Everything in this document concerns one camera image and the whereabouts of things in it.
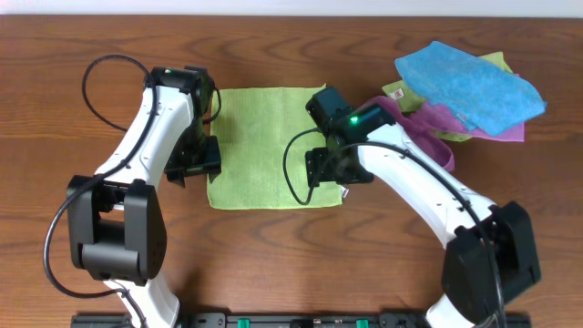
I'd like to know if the lime green microfiber cloth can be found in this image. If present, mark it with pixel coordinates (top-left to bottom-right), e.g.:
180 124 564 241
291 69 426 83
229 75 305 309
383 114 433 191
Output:
207 87 324 210

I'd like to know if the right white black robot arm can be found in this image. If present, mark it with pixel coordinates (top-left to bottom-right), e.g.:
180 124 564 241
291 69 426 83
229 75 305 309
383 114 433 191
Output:
306 100 541 327

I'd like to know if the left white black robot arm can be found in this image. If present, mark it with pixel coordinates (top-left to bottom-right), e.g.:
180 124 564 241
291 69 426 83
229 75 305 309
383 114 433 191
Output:
66 67 221 327

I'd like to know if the green cloth under pile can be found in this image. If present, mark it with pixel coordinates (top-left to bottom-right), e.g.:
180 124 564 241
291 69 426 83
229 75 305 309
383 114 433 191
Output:
382 80 525 142

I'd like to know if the purple microfiber cloth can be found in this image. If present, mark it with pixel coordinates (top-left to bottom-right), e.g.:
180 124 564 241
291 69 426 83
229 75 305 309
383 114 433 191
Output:
362 96 526 171

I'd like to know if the blue microfiber cloth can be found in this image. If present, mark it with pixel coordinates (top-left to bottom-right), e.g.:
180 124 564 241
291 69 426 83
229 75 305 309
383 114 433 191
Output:
394 41 547 136

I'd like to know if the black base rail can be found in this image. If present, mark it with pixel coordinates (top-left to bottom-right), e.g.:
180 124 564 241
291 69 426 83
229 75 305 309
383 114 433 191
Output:
70 311 533 328

